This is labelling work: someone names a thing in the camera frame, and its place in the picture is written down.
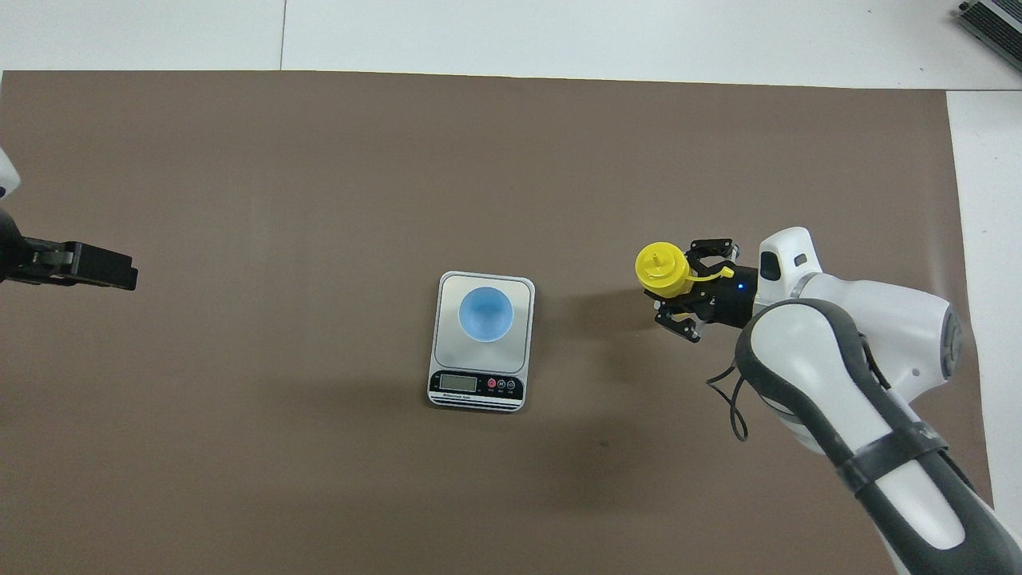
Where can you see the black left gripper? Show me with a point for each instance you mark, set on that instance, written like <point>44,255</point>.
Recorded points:
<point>14,251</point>

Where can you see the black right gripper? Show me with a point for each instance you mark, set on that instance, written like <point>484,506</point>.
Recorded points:
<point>726,299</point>

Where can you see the yellow squeeze bottle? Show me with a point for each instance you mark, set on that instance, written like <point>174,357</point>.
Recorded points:
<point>661,267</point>

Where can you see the light blue plastic cup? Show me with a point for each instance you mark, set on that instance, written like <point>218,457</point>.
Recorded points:
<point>485,313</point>

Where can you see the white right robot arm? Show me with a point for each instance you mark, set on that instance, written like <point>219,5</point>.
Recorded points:
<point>822,375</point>

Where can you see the silver digital kitchen scale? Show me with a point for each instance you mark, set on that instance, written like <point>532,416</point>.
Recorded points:
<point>479,383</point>

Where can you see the brown paper table mat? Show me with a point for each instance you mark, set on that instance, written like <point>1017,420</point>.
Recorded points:
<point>319,160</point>

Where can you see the grey ribbed metal device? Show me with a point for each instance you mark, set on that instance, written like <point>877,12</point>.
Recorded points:
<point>998,24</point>

